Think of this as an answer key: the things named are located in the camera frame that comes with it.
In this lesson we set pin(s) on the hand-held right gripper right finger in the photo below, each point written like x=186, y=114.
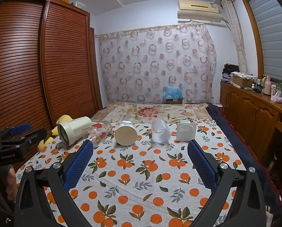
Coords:
x=201, y=162

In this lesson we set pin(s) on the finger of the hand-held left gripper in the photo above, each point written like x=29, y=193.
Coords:
x=37, y=133
x=19, y=127

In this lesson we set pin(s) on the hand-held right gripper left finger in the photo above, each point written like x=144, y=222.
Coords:
x=80, y=160

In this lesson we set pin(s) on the cream thermos cup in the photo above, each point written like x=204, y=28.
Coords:
x=74, y=128

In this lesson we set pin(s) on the white square cup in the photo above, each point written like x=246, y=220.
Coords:
x=185, y=131

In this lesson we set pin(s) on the clear floral glass cup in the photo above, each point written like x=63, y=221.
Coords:
x=100, y=130

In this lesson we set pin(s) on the translucent plastic cup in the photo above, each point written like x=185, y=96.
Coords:
x=161, y=132

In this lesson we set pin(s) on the white paper cup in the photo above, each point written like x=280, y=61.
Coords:
x=126, y=133

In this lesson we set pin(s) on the person's left hand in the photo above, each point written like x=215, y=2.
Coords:
x=10, y=179

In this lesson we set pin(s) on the yellow plush toy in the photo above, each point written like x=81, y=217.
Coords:
x=63, y=119

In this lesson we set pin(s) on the orange fruit print cloth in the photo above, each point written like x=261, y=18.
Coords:
x=141, y=170

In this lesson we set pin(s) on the brown slatted wardrobe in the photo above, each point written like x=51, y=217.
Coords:
x=18, y=63

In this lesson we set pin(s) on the brown wooden box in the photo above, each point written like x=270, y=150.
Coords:
x=174, y=101

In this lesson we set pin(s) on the wooden sideboard cabinet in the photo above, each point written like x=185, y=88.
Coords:
x=249, y=113

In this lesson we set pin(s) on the floral bed blanket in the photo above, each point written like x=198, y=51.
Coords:
x=150, y=112

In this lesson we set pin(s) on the blue plastic bag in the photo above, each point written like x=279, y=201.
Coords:
x=172, y=92

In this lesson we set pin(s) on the stack of books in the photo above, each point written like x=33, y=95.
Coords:
x=227, y=78

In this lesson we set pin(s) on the cardboard box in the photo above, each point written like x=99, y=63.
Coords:
x=243, y=80

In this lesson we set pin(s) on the pink tissue pack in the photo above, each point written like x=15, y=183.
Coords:
x=276, y=98

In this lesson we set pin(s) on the pink thermos bottle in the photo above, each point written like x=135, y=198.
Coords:
x=267, y=85

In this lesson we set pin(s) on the green bottle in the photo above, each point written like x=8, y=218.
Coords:
x=281, y=89

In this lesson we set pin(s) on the circle pattern sheer curtain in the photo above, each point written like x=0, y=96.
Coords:
x=155, y=63

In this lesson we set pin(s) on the patterned window curtain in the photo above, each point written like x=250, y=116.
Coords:
x=236, y=35

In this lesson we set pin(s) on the clear plastic container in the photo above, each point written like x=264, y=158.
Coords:
x=78, y=4

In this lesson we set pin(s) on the grey window blind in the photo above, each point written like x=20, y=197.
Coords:
x=273, y=40

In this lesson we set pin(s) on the wall air conditioner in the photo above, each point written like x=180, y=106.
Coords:
x=198, y=10

